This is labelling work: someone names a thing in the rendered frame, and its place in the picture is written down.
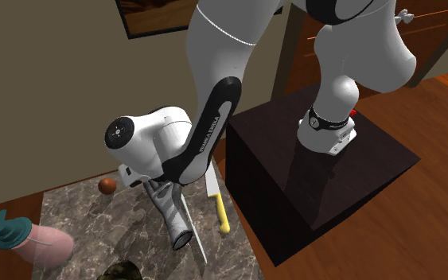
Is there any pink bottle with teal cap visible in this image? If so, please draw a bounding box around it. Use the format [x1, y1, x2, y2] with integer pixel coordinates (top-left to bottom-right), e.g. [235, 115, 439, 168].
[0, 209, 76, 270]

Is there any dark robot stand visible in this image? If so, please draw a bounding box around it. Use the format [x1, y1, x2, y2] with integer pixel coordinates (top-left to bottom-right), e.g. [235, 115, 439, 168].
[225, 83, 422, 268]

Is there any brown wooden cabinet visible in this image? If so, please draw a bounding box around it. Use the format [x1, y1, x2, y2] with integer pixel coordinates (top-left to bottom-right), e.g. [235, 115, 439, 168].
[283, 0, 448, 99]

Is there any dark-framed wall picture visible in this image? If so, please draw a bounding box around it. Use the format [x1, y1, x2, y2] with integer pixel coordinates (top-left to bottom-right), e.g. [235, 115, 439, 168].
[114, 0, 200, 40]

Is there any long thin silver knife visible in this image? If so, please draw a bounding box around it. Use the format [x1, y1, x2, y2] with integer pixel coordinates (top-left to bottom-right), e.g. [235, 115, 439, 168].
[179, 192, 208, 265]

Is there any yellow-handled kitchen knife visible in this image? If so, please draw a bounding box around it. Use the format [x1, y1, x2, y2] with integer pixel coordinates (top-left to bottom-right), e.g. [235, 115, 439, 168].
[204, 160, 232, 235]

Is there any brown round fruit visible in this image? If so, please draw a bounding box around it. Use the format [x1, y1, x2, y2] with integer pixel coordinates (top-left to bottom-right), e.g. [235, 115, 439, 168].
[97, 177, 118, 196]

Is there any dark green mottled object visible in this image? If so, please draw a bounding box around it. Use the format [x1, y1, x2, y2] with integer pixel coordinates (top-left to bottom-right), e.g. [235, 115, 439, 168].
[95, 259, 144, 280]

